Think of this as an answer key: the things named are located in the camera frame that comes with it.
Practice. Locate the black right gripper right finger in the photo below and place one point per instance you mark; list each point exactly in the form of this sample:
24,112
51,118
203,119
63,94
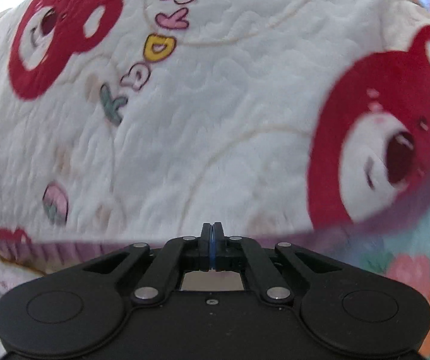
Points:
227,253

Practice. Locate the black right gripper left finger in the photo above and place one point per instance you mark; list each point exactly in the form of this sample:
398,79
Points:
197,252

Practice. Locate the white bear-print fleece blanket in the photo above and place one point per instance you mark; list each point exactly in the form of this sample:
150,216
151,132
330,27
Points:
139,120

